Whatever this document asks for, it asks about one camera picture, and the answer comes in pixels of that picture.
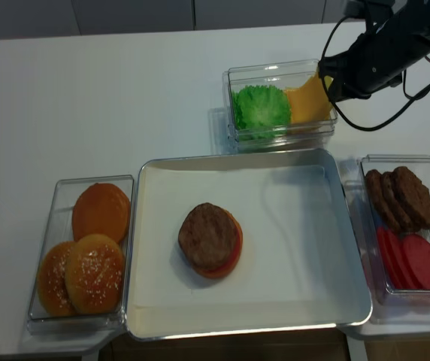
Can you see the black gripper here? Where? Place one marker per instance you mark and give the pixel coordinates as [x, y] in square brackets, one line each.
[372, 63]

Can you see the yellow cheese slice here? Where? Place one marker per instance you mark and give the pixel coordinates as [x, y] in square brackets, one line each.
[315, 105]
[293, 95]

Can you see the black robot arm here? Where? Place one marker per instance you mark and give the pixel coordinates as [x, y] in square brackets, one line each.
[414, 17]

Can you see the clear lettuce cheese container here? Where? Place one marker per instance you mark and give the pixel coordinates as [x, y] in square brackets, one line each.
[282, 75]

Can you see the green lettuce leaf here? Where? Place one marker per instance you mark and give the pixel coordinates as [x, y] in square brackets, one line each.
[258, 109]

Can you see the yellow cheese slice in container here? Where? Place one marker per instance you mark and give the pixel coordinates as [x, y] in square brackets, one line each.
[293, 95]

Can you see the brown patty left in container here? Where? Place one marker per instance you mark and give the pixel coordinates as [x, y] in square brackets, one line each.
[375, 193]

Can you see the brown patty in container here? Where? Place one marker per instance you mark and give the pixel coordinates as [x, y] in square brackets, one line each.
[405, 222]
[413, 195]
[375, 193]

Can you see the brown patty right in container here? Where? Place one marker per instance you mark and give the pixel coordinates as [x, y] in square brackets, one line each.
[413, 195]

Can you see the brown patty middle in container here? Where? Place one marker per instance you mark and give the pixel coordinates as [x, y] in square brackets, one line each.
[405, 222]

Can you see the clear patty tomato container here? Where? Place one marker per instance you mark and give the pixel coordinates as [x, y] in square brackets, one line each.
[390, 305]

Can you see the red tomato slices stack behind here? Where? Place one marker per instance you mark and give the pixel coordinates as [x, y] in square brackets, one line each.
[394, 261]

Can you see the white paper tray liner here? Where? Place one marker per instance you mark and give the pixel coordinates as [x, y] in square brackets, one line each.
[294, 233]

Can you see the red tomato slice on bun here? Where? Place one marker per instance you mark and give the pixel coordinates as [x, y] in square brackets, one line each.
[234, 255]

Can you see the silver metal tray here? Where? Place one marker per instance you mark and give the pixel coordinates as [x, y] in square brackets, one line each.
[245, 323]

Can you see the brown meat patty on bun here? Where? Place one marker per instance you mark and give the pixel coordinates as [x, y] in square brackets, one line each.
[208, 236]

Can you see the red tomato slice front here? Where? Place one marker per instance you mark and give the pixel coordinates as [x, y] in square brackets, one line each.
[416, 251]

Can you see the bottom bun on tray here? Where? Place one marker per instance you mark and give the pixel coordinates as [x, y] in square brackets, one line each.
[222, 273]

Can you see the plain orange bun half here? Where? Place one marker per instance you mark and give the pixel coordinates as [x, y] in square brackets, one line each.
[102, 208]

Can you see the sesame bun top front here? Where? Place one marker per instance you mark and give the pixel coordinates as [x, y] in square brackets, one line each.
[94, 274]

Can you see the sesame bun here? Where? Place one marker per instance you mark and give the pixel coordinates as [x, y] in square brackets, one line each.
[51, 288]
[94, 274]

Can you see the clear bun container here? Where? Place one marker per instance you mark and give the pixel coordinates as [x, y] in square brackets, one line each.
[58, 230]

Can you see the sesame bun top left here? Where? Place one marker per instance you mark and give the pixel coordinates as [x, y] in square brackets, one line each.
[51, 288]

